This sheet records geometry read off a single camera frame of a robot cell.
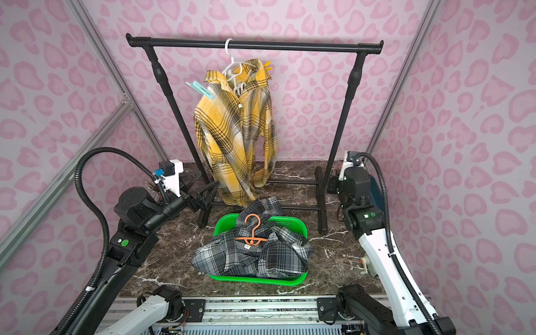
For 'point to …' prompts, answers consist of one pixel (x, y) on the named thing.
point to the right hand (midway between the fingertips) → (338, 170)
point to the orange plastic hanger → (252, 241)
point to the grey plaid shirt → (263, 244)
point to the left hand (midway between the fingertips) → (209, 178)
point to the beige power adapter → (365, 271)
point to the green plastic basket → (226, 222)
